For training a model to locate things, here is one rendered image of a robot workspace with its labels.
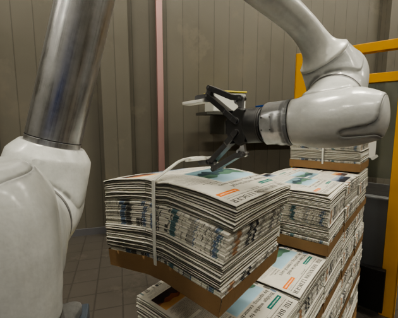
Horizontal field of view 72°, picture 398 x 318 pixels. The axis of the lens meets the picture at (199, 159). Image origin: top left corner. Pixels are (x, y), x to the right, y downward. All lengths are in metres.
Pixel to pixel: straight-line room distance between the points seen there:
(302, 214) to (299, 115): 0.66
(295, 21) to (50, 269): 0.56
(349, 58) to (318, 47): 0.06
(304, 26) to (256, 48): 3.33
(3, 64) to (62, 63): 3.05
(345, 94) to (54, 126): 0.50
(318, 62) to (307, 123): 0.15
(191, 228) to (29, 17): 3.29
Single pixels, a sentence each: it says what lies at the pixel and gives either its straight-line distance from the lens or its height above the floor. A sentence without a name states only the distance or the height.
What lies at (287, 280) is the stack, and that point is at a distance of 0.98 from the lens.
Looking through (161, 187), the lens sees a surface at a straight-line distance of 0.60.
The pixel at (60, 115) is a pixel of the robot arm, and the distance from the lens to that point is 0.55.
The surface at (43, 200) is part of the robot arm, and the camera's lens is 0.40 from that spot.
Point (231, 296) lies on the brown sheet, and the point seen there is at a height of 0.98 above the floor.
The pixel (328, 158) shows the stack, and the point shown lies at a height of 1.13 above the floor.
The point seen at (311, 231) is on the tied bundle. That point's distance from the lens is 1.14.
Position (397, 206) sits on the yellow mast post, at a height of 0.79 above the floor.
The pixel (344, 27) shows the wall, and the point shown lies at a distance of 4.82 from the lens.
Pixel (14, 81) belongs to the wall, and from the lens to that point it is 3.55.
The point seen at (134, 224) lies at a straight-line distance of 0.68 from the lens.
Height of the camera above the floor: 1.32
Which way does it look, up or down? 7 degrees down
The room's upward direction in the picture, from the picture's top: straight up
